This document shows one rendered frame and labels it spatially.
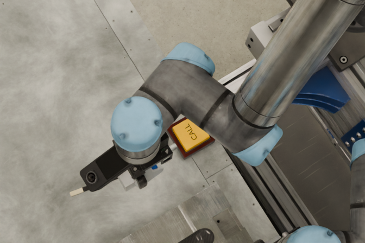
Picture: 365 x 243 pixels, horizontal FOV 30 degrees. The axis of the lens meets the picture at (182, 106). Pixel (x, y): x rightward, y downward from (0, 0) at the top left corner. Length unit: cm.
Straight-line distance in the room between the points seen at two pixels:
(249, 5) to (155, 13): 34
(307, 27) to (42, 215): 81
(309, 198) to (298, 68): 124
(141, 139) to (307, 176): 121
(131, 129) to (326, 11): 33
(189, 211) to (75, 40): 48
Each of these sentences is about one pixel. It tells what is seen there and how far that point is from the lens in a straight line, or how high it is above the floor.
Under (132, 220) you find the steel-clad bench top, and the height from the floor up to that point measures 80.
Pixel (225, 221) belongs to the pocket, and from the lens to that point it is 142.
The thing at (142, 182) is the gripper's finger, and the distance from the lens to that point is 123.
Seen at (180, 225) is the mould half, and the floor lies 89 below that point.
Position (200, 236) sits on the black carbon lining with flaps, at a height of 89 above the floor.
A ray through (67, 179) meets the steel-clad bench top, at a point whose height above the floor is 80.
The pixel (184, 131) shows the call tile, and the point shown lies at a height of 84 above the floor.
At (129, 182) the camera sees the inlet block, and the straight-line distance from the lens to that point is 132.
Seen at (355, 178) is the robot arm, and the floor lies 124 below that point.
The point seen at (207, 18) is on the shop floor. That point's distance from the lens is 247.
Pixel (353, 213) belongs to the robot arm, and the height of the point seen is 124.
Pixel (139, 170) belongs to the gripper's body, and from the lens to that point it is 121.
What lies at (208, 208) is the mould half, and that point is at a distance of 139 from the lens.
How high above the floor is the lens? 226
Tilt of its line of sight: 74 degrees down
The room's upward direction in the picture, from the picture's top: 10 degrees clockwise
